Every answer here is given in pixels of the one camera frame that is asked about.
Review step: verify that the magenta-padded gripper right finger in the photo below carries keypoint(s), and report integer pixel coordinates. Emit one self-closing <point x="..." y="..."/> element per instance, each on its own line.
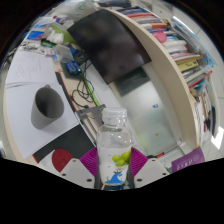
<point x="139" y="163"/>

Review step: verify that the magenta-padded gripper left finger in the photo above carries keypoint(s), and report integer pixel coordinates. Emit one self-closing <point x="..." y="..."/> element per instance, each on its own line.
<point x="88" y="163"/>

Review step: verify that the purple hanging pennant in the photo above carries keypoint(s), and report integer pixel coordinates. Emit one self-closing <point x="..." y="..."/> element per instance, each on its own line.
<point x="188" y="161"/>

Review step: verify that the small white paper sheet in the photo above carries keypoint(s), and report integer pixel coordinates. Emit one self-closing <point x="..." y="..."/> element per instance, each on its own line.
<point x="45" y="158"/>

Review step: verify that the blue electronic box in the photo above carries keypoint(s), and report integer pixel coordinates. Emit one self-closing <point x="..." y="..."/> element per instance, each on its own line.
<point x="72" y="67"/>

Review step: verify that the flat round red coaster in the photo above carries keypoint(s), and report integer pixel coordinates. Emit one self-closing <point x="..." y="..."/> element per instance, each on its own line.
<point x="61" y="160"/>

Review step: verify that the black desk mat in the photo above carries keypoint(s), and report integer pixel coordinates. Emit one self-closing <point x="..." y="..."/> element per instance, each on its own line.
<point x="70" y="140"/>

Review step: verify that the grey cup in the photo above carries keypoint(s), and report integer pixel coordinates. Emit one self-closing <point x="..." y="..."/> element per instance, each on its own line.
<point x="45" y="113"/>

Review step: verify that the blue tissue box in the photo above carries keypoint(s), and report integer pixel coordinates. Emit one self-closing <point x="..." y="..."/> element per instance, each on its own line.
<point x="35" y="35"/>

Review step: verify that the wooden shelf with books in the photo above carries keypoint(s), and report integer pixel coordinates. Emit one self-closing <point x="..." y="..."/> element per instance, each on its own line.
<point x="173" y="66"/>

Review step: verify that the clear plastic box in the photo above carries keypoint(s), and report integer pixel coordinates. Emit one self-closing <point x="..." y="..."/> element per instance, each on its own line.
<point x="63" y="53"/>

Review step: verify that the white tissue pack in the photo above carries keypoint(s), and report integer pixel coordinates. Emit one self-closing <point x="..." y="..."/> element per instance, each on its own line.
<point x="55" y="36"/>

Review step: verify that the clear plastic water bottle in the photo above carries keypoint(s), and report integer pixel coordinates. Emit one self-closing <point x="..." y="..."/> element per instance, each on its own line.
<point x="115" y="140"/>

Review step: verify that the grey metal laptop stand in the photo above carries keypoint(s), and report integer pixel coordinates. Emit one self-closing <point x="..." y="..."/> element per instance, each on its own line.
<point x="90" y="115"/>

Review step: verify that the handwritten white paper sheet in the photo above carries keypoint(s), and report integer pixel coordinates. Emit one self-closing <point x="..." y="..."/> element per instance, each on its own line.
<point x="30" y="68"/>

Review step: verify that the black computer monitor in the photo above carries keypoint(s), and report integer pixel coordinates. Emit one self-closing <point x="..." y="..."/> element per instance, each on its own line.
<point x="110" y="46"/>

